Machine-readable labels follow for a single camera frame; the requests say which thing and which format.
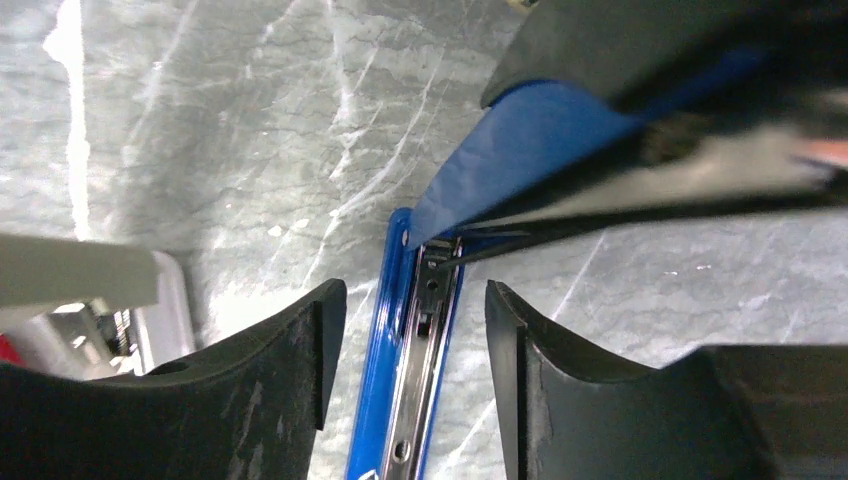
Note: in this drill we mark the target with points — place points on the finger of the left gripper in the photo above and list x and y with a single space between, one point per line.
626 52
743 151

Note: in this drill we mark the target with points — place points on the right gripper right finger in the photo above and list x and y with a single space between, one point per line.
569 409

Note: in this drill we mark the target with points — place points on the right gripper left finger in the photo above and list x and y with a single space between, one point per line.
247 407

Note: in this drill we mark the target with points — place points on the blue black stapler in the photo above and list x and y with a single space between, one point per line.
530 132

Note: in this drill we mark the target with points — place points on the beige white stapler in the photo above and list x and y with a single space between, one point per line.
85 311

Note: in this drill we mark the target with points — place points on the red white staple box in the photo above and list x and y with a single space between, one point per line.
9 354

